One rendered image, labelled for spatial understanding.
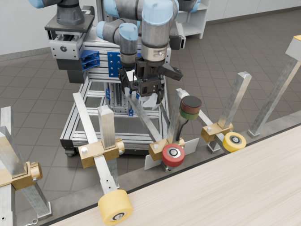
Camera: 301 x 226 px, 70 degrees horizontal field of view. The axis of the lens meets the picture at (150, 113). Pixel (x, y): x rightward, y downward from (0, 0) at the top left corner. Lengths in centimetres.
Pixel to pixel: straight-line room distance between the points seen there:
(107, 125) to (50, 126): 163
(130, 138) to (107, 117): 111
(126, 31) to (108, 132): 43
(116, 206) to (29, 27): 289
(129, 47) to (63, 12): 52
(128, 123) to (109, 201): 128
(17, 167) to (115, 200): 27
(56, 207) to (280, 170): 80
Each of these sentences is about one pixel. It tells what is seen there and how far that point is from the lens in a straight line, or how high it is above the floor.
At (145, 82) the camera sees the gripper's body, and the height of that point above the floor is 114.
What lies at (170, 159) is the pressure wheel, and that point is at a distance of 75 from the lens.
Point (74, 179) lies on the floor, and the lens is 180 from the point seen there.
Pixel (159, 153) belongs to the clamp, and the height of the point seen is 86.
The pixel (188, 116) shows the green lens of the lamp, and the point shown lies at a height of 107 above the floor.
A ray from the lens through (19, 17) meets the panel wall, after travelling 322.
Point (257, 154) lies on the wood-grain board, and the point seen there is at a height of 90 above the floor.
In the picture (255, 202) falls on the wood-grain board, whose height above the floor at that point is 90.
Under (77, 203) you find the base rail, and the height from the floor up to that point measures 70.
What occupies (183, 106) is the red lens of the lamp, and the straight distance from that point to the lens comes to 64.
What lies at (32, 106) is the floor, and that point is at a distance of 249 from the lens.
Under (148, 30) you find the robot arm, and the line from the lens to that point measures 59.
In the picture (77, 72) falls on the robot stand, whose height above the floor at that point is 80.
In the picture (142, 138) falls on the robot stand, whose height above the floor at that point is 23.
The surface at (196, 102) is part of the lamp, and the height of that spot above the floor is 111.
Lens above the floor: 151
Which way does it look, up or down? 43 degrees down
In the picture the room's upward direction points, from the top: 5 degrees clockwise
